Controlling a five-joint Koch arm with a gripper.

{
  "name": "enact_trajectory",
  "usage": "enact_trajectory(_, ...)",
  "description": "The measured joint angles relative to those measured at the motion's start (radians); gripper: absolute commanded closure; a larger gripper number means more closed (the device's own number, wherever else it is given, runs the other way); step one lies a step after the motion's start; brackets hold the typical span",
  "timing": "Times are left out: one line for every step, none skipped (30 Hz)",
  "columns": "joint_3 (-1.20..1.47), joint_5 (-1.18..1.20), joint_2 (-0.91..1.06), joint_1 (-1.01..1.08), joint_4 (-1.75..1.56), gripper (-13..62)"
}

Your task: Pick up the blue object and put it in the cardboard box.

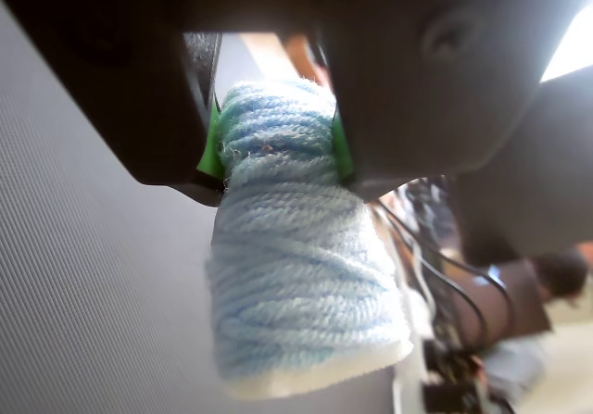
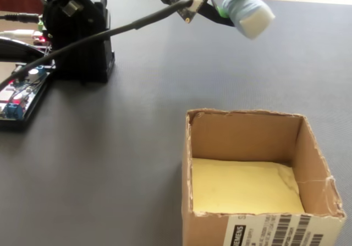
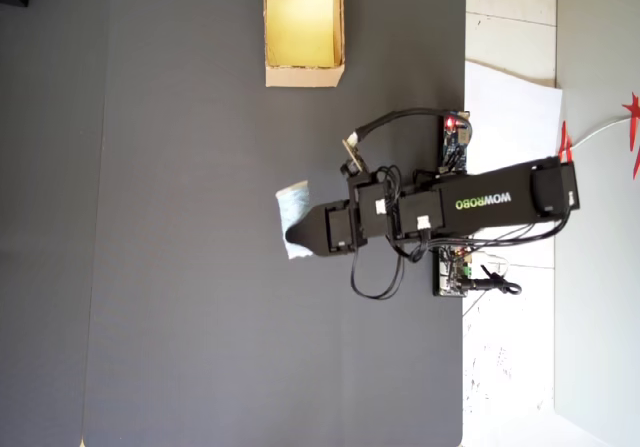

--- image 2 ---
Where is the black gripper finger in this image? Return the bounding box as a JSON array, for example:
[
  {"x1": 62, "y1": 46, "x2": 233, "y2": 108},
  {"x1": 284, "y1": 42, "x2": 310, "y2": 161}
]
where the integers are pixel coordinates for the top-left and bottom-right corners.
[{"x1": 197, "y1": 1, "x2": 238, "y2": 29}]

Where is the yellow pad lining box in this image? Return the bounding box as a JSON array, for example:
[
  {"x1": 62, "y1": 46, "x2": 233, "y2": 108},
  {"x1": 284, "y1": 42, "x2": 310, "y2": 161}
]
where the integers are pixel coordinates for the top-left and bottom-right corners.
[{"x1": 191, "y1": 157, "x2": 305, "y2": 214}]

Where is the open cardboard box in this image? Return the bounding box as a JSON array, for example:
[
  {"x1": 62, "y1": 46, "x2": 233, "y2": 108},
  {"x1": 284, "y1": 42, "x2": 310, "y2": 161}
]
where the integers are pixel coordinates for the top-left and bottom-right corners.
[{"x1": 181, "y1": 108, "x2": 347, "y2": 246}]

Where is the large dark grey mat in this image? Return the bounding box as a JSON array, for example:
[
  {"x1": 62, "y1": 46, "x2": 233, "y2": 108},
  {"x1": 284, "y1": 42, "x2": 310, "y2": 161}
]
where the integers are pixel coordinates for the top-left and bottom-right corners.
[{"x1": 0, "y1": 0, "x2": 352, "y2": 246}]

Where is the motor driver circuit board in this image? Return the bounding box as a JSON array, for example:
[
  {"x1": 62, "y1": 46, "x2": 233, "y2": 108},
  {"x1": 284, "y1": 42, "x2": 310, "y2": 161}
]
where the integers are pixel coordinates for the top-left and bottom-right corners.
[{"x1": 30, "y1": 20, "x2": 54, "y2": 54}]

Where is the black power plug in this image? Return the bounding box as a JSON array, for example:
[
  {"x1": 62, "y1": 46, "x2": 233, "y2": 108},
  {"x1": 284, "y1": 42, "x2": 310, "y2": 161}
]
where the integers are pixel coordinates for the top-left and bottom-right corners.
[{"x1": 0, "y1": 13, "x2": 43, "y2": 24}]

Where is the black curved object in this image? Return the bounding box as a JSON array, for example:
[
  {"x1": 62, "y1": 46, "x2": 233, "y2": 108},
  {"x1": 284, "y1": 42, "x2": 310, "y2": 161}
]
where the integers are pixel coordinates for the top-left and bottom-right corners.
[{"x1": 0, "y1": 36, "x2": 48, "y2": 65}]

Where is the blue circuit board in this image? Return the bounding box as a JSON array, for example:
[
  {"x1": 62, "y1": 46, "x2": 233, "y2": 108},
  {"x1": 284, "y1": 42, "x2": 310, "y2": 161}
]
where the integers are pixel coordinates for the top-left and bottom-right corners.
[{"x1": 0, "y1": 63, "x2": 57, "y2": 133}]

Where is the thick black camera cable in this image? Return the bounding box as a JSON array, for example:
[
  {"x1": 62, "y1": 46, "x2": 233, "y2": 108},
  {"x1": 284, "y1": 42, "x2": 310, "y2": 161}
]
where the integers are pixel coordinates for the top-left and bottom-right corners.
[{"x1": 15, "y1": 0, "x2": 193, "y2": 83}]

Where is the white cable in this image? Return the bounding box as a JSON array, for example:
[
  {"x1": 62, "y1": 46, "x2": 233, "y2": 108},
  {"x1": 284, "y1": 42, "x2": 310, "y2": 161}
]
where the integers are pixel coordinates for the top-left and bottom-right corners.
[{"x1": 0, "y1": 29, "x2": 37, "y2": 37}]

